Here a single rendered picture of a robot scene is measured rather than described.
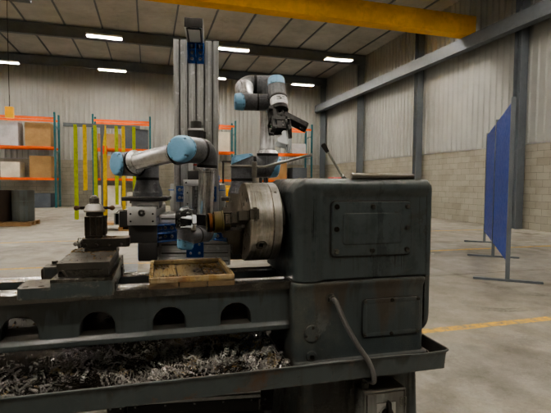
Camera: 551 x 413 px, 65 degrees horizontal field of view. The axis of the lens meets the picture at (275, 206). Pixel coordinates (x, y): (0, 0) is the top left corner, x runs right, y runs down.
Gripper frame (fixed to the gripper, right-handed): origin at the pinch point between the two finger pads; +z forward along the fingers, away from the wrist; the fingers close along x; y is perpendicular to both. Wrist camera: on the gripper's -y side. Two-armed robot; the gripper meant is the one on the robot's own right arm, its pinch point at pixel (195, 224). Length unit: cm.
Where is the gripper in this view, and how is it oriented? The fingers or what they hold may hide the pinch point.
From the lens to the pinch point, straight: 169.0
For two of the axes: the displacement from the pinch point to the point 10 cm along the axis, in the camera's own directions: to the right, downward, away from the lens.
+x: 0.6, -9.9, -0.8
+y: -9.7, -0.3, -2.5
